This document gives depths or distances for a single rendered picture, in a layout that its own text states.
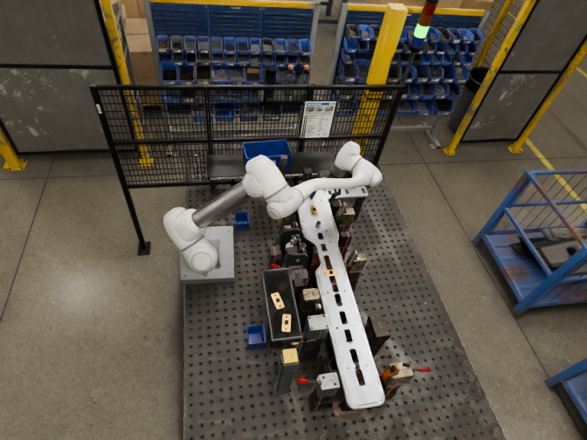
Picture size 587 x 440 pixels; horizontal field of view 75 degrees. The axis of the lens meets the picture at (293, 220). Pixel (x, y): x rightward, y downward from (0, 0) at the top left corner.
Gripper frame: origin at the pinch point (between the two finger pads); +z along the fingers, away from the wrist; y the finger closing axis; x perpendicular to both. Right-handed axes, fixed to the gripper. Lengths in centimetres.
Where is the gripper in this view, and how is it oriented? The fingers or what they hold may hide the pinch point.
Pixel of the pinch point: (321, 198)
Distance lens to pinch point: 240.6
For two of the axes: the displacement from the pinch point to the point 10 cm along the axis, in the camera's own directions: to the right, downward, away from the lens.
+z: -4.1, 7.1, 5.7
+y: 8.9, 1.7, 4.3
